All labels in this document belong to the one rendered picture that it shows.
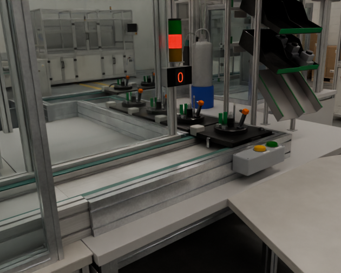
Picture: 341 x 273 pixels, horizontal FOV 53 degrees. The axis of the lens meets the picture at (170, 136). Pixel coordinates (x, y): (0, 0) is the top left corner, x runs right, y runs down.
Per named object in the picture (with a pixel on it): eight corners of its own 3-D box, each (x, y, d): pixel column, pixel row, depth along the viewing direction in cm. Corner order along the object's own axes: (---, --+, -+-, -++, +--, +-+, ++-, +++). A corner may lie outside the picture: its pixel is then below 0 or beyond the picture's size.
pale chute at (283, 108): (299, 117, 153) (305, 112, 149) (277, 122, 147) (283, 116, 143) (269, 69, 164) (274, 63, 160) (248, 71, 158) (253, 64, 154)
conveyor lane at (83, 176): (270, 155, 143) (271, 132, 140) (84, 227, 94) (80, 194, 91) (221, 141, 165) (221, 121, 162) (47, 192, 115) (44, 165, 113)
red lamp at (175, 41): (184, 47, 129) (184, 34, 128) (174, 48, 127) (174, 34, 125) (176, 47, 133) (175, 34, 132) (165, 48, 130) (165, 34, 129)
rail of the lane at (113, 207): (290, 156, 142) (292, 131, 138) (94, 237, 89) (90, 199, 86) (279, 153, 146) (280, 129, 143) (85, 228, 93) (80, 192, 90)
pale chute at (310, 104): (316, 112, 162) (323, 106, 158) (296, 116, 156) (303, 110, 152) (287, 66, 173) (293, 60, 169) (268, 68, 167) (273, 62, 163)
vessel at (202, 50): (216, 85, 235) (217, 27, 224) (202, 88, 227) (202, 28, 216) (202, 83, 246) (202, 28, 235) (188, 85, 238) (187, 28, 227)
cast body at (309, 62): (311, 67, 156) (318, 53, 152) (305, 69, 154) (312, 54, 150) (297, 59, 161) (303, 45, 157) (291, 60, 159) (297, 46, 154)
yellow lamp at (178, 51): (184, 61, 131) (184, 47, 129) (174, 62, 128) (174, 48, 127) (176, 60, 135) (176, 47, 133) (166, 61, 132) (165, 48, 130)
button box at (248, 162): (284, 161, 126) (285, 145, 125) (247, 176, 114) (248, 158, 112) (268, 156, 132) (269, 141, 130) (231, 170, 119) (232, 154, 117)
